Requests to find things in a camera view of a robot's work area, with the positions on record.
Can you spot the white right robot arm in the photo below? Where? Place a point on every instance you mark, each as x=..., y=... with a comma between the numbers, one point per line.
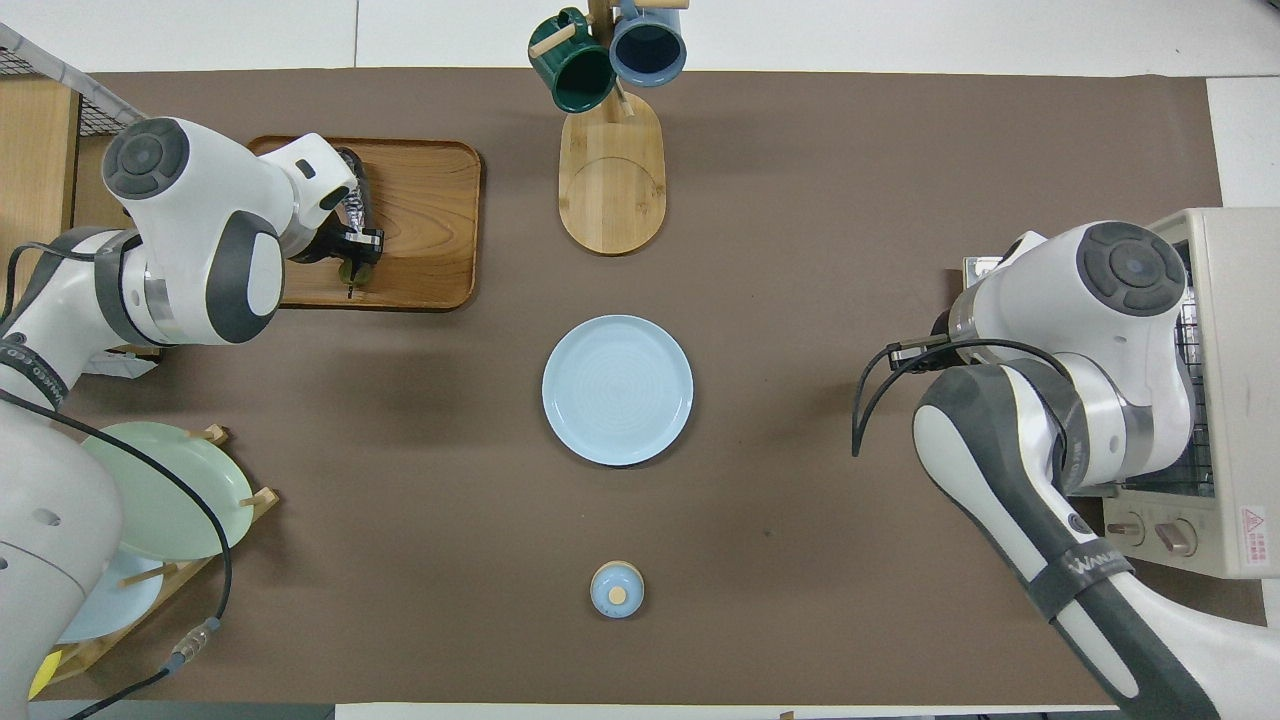
x=1100, y=330

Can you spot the wooden mug tree stand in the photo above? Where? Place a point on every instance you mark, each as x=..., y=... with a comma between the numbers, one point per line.
x=610, y=190

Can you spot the yellow plate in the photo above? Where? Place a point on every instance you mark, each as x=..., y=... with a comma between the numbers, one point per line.
x=45, y=677

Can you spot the wooden tray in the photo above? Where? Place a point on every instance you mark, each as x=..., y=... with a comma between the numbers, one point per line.
x=430, y=220

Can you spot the white toaster oven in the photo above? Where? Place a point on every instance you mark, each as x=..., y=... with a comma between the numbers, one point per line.
x=1240, y=300

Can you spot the brown table mat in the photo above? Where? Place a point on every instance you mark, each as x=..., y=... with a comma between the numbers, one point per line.
x=800, y=200

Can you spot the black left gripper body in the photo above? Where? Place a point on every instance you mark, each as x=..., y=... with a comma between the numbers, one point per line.
x=355, y=242

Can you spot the dark green mug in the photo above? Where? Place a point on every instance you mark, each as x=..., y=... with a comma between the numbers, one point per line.
x=575, y=70

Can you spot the wooden plate rack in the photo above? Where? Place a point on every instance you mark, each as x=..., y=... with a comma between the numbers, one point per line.
x=262, y=497

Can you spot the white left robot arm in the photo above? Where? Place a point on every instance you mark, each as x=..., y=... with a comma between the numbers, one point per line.
x=200, y=250

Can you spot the pale green plate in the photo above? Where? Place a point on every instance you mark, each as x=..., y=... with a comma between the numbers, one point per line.
x=170, y=500

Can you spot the light blue racked plate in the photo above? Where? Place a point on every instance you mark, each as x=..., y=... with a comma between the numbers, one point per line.
x=120, y=600

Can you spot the small blue bell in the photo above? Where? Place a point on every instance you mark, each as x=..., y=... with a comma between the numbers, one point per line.
x=617, y=592

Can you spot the blue mug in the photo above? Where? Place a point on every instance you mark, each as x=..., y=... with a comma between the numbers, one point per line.
x=648, y=45

